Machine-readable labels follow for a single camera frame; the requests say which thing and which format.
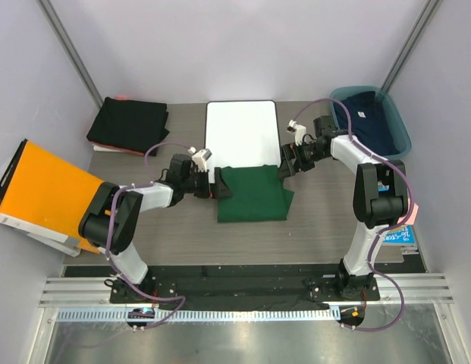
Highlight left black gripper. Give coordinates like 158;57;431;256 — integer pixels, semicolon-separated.
182;168;232;199

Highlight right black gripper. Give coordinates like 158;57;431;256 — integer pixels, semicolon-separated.
276;140;328;180

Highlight green t shirt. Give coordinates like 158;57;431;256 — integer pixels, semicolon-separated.
217;165;294;223

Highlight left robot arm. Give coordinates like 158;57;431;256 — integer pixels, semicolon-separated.
78;149;233;303

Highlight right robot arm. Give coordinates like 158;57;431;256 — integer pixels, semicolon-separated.
278;120;409;300

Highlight white folding board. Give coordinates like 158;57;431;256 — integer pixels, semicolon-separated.
205;100;280;170

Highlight navy blue t shirt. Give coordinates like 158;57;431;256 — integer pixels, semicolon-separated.
341;91;399;156

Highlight teal plastic basket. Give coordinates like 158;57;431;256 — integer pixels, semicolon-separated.
330;86;412;160

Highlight black folded t shirt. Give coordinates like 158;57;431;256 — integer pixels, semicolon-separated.
86;97;169;155

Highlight white folded t shirt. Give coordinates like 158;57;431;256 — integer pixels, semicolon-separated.
93;143;142;155

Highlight blue children's book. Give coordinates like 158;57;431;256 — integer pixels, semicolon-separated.
382;225;416;246

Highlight pink cube toy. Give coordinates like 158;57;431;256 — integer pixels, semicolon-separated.
397;203;419;225

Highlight orange binder folder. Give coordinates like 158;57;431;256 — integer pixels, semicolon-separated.
0;140;103;257

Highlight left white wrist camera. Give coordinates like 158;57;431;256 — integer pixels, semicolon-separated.
188;146;212;172

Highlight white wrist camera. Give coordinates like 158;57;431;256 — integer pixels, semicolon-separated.
188;146;212;172
287;120;306;146

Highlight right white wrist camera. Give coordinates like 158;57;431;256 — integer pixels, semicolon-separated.
287;120;306;146

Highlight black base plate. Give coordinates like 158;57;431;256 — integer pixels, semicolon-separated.
63;262;425;312

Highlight aluminium frame rail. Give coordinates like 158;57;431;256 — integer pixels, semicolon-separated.
40;273;454;311

